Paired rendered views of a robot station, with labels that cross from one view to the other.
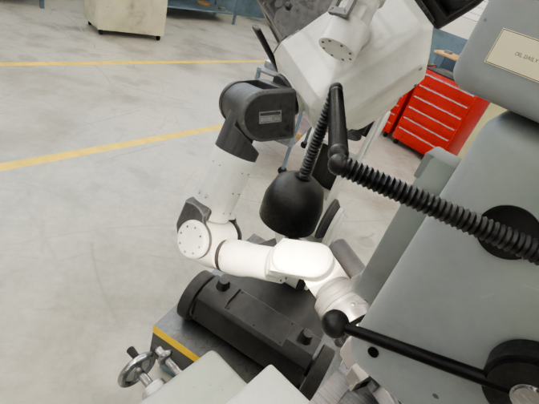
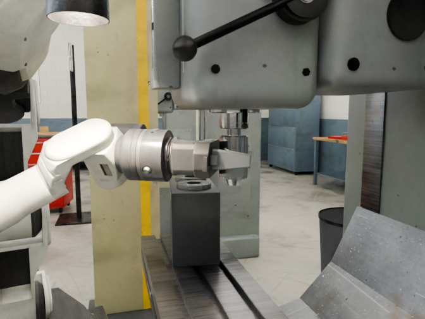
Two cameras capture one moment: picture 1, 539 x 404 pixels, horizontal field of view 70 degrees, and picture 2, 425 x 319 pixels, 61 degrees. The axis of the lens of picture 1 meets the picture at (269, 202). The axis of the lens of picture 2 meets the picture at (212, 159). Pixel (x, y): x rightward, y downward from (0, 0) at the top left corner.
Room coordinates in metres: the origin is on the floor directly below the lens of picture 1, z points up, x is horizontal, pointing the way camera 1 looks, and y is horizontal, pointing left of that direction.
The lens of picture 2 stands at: (-0.04, 0.19, 1.30)
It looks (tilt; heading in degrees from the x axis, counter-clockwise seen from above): 7 degrees down; 314
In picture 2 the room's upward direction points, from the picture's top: straight up
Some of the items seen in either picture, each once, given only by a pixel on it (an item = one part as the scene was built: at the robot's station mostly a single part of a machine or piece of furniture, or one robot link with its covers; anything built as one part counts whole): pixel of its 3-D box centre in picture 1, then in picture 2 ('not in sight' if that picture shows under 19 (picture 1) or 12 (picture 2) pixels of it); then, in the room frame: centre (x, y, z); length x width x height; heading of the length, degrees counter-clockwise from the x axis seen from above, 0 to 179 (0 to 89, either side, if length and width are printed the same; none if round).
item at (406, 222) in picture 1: (403, 233); (164, 17); (0.40, -0.16, 1.45); 0.04 x 0.04 x 0.21; 59
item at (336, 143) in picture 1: (337, 122); not in sight; (0.30, -0.03, 1.58); 0.17 x 0.01 x 0.01; 2
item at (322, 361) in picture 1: (316, 372); not in sight; (0.89, -0.35, 0.50); 0.20 x 0.05 x 0.20; 162
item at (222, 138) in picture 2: not in sight; (233, 138); (0.34, -0.26, 1.26); 0.05 x 0.05 x 0.01
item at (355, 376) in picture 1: (365, 341); (179, 157); (0.42, -0.21, 1.23); 0.13 x 0.12 x 0.10; 124
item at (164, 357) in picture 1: (173, 366); not in sight; (0.73, 0.13, 0.51); 0.22 x 0.06 x 0.06; 59
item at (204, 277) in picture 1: (197, 294); not in sight; (1.05, 0.15, 0.50); 0.20 x 0.05 x 0.20; 162
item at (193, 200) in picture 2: not in sight; (192, 215); (0.67, -0.47, 1.03); 0.22 x 0.12 x 0.20; 142
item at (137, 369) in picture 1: (144, 378); not in sight; (0.60, 0.17, 0.63); 0.16 x 0.12 x 0.12; 59
